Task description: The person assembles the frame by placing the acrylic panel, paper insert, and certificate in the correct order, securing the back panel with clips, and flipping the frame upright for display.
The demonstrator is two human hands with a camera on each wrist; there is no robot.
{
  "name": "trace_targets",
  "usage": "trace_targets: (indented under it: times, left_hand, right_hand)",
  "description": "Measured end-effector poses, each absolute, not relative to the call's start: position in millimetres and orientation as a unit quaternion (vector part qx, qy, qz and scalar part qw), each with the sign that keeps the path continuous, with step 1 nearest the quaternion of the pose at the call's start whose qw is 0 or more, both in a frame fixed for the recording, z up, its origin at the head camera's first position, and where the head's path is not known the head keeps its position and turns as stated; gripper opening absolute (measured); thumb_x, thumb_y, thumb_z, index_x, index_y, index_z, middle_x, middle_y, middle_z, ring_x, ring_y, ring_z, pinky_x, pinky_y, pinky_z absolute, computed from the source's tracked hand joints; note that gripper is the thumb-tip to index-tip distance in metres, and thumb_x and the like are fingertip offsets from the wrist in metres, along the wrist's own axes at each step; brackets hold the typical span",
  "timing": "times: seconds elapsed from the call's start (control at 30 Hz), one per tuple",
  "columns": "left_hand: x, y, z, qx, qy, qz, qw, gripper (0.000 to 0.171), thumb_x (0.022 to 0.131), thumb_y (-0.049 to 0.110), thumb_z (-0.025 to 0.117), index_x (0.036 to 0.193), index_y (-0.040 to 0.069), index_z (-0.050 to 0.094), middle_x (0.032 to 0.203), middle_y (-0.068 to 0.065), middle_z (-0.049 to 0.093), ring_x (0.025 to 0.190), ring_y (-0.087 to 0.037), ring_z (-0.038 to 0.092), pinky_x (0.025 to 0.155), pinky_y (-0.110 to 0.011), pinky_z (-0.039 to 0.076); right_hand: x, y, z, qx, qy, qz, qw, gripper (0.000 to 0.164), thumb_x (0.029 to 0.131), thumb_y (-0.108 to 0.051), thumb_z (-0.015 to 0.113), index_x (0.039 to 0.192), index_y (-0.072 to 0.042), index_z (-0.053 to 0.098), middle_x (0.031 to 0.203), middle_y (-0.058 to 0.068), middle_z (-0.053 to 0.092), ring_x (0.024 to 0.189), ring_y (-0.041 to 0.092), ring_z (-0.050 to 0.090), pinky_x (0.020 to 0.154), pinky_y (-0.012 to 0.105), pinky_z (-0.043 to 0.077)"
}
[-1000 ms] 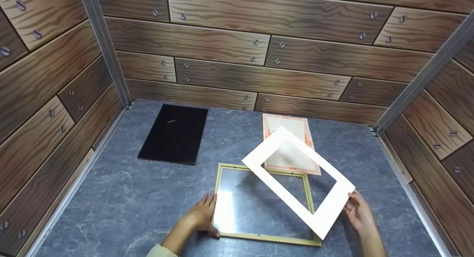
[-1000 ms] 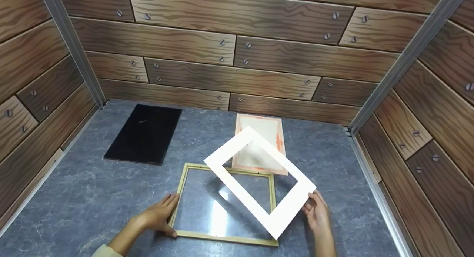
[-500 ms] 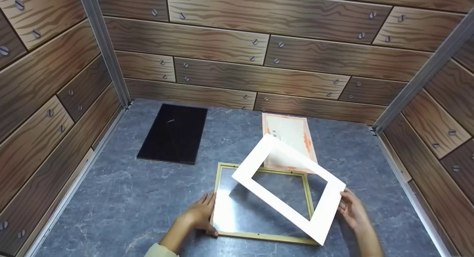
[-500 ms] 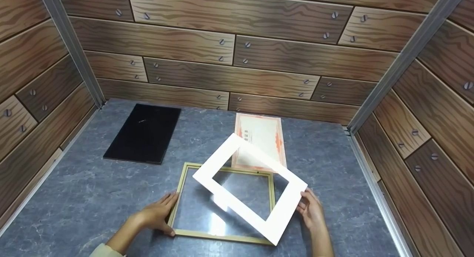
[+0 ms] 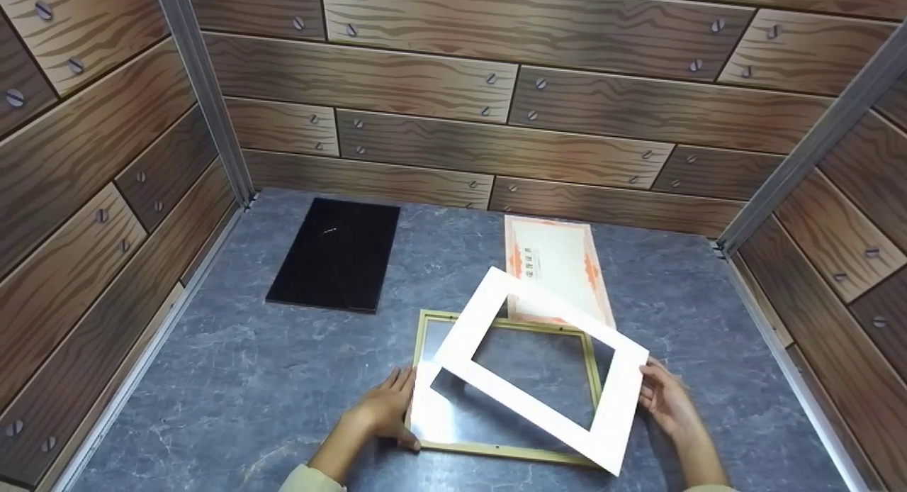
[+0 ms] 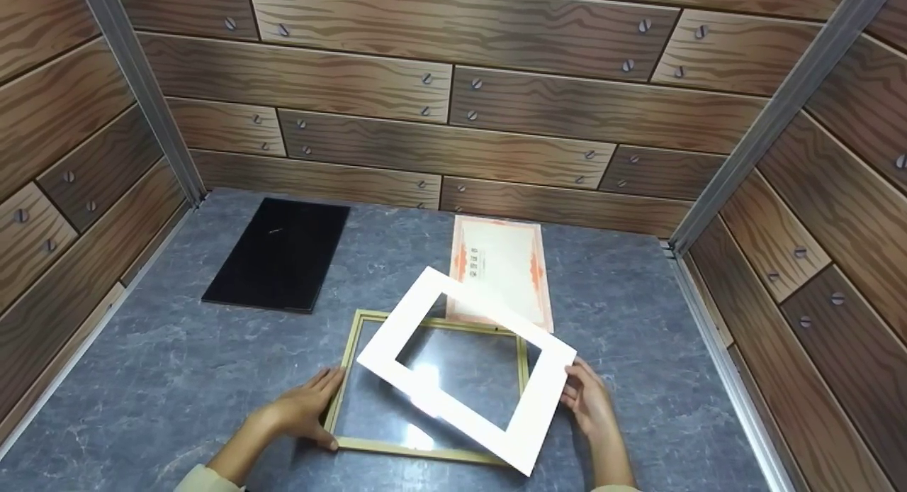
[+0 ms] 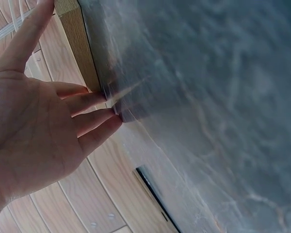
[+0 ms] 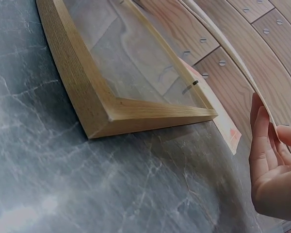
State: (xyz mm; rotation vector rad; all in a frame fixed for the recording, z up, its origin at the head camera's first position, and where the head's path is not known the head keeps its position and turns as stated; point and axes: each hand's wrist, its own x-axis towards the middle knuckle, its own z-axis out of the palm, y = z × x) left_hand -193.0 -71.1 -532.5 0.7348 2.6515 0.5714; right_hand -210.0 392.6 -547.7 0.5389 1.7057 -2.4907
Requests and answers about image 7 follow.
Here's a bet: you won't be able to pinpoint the person's left hand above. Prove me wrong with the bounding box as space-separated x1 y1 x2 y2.
0 0 124 217

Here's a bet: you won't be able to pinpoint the brown ribbed board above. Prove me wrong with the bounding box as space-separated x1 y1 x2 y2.
53 0 103 93

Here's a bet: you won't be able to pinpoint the black metal strip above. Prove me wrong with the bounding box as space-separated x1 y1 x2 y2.
132 165 181 233

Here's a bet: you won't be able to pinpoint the white cables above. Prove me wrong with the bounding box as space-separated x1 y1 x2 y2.
0 0 32 47

